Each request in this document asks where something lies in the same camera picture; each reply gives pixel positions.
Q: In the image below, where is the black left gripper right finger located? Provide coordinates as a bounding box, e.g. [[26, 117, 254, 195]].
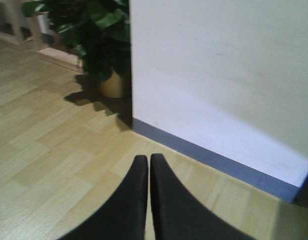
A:
[[150, 153, 251, 240]]

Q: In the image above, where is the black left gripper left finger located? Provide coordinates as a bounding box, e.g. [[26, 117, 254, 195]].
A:
[[60, 155, 148, 240]]

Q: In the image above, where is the green potted plant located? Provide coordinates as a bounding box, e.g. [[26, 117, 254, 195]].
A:
[[21, 0, 132, 98]]

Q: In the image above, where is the light wooden shelf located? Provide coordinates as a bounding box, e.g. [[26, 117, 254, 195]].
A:
[[0, 0, 85, 73]]

